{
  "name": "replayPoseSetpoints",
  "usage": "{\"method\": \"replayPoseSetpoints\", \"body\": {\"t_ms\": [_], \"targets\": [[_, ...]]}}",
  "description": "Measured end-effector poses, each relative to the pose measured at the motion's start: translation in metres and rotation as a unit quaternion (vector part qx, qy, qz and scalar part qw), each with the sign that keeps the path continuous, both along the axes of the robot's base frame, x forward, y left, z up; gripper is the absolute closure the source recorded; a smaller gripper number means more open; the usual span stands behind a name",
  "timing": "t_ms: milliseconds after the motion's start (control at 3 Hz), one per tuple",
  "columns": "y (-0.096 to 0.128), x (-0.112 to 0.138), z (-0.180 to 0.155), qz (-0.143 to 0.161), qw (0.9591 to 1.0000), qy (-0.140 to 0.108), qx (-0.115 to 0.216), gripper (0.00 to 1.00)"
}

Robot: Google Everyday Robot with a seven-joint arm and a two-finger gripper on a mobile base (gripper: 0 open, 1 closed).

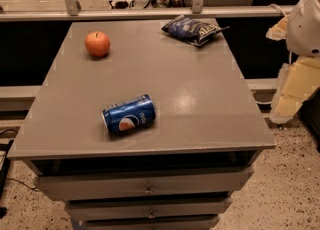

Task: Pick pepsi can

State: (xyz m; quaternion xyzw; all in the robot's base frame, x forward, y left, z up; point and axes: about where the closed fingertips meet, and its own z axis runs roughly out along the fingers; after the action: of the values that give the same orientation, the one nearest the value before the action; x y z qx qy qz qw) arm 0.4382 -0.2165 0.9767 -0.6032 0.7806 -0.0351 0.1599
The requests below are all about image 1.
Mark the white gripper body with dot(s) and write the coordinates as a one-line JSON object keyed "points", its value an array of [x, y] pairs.
{"points": [[305, 29]]}

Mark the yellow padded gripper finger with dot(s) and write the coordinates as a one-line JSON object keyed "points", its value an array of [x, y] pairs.
{"points": [[296, 83], [279, 30]]}

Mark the blue pepsi can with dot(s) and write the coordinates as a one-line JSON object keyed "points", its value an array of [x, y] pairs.
{"points": [[136, 112]]}

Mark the blue chip bag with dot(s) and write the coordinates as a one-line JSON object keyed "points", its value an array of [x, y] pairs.
{"points": [[191, 31]]}

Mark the grey drawer cabinet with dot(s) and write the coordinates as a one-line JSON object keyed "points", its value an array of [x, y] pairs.
{"points": [[135, 130]]}

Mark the red apple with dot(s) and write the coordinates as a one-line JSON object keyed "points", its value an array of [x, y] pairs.
{"points": [[97, 44]]}

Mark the bottom grey drawer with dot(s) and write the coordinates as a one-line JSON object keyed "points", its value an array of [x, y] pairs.
{"points": [[194, 222]]}

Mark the grey drawer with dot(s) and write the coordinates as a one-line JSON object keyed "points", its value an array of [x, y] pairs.
{"points": [[149, 209], [141, 184], [194, 222]]}

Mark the middle grey drawer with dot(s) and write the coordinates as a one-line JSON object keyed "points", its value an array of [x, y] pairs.
{"points": [[149, 209]]}

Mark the top grey drawer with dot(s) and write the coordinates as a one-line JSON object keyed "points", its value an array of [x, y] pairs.
{"points": [[141, 184]]}

